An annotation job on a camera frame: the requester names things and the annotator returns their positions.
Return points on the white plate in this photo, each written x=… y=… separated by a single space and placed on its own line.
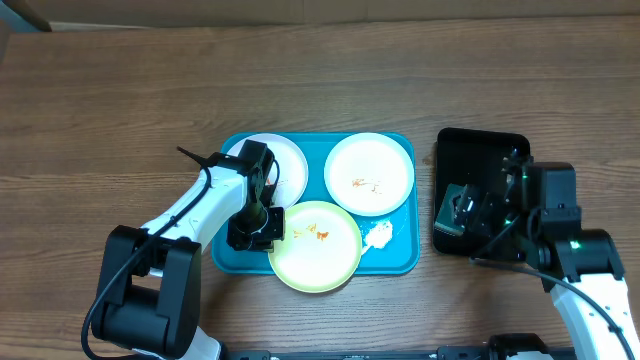
x=293 y=171
x=369 y=174

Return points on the white foam blob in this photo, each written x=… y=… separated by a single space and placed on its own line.
x=378 y=236

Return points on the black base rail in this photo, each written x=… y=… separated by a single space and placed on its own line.
x=443 y=353

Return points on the green yellow sponge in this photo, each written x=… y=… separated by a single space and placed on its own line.
x=445 y=220

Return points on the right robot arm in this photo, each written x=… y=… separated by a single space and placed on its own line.
x=534 y=227

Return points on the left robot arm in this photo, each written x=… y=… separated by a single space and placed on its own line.
x=149 y=291

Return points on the teal plastic tray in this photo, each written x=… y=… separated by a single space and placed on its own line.
x=398 y=257

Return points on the black rectangular tray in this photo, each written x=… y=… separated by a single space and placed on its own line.
x=490 y=160

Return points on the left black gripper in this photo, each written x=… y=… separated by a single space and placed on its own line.
x=264 y=242

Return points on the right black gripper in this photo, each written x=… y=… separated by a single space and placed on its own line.
x=489 y=204

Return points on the yellow-green plate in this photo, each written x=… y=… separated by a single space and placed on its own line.
x=321 y=249

